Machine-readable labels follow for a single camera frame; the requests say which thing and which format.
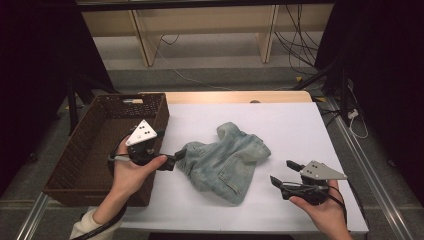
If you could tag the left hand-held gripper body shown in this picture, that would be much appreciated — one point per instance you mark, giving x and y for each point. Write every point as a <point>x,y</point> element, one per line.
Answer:
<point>141,135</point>

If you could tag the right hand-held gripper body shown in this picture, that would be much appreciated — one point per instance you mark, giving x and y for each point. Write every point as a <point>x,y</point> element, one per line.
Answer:
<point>316,172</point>

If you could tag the light blue denim shorts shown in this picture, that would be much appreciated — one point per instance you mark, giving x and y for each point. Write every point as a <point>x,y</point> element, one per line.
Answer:
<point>226,163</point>

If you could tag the brown wicker basket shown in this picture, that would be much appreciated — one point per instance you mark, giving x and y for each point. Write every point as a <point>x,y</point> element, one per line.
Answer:
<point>86,146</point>

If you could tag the person's right hand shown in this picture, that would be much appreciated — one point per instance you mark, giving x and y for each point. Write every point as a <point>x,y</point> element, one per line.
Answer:
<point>328,213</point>

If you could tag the person's left hand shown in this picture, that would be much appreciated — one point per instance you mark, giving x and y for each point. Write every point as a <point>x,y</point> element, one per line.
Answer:
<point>130,180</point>

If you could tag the white table sheet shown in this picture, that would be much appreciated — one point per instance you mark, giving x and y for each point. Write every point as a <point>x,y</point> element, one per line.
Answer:
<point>293,133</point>

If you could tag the black metal stand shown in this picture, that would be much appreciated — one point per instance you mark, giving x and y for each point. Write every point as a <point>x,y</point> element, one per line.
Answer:
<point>343,90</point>
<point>71,106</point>

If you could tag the black curtain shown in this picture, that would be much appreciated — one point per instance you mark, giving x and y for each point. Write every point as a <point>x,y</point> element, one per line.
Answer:
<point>386,83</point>
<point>33,83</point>

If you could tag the silver metal rail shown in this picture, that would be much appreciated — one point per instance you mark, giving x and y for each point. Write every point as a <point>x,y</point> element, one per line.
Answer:
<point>373,180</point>
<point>31,218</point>

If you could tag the light wooden furniture frame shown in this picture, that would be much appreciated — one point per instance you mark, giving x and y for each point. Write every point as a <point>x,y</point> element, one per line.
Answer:
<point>206,18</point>

